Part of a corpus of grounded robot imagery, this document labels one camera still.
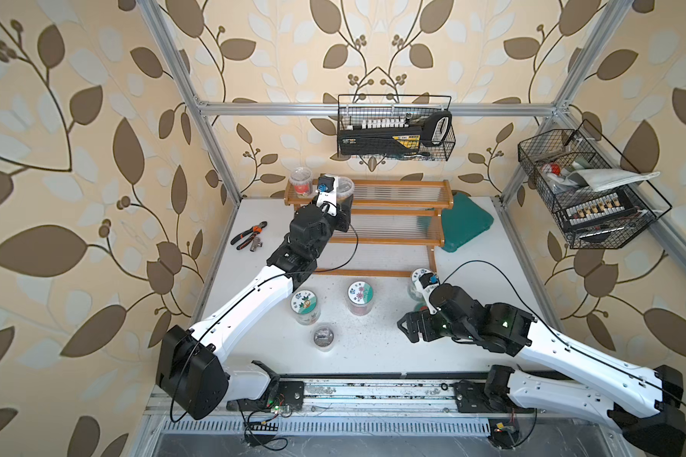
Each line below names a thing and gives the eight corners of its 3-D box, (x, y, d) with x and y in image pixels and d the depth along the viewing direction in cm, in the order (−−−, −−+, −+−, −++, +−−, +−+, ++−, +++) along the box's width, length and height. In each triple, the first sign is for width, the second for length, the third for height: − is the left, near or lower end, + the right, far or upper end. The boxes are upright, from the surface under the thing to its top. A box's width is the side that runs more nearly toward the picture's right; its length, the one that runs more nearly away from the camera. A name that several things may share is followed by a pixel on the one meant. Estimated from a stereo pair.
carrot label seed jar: (293, 325, 89) (288, 314, 82) (297, 302, 94) (292, 289, 87) (319, 325, 89) (316, 313, 82) (321, 302, 94) (318, 289, 87)
